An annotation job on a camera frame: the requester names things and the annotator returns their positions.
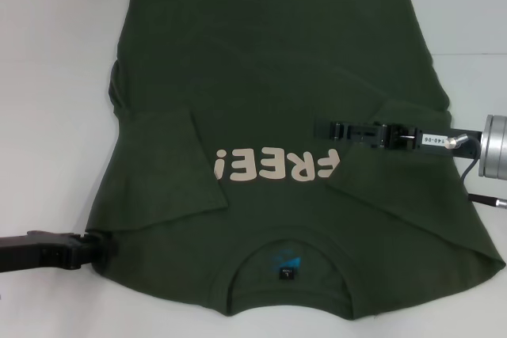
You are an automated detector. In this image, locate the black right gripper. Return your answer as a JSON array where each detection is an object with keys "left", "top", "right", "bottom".
[{"left": 313, "top": 116, "right": 483, "bottom": 160}]

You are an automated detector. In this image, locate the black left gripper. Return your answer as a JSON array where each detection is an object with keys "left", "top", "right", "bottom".
[{"left": 0, "top": 230, "right": 120, "bottom": 275}]

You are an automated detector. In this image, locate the dark green FREE t-shirt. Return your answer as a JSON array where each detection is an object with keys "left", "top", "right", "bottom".
[{"left": 85, "top": 0, "right": 505, "bottom": 310}]

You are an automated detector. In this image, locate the right arm cable with plug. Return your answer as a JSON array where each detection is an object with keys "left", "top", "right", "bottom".
[{"left": 444, "top": 134, "right": 507, "bottom": 209}]

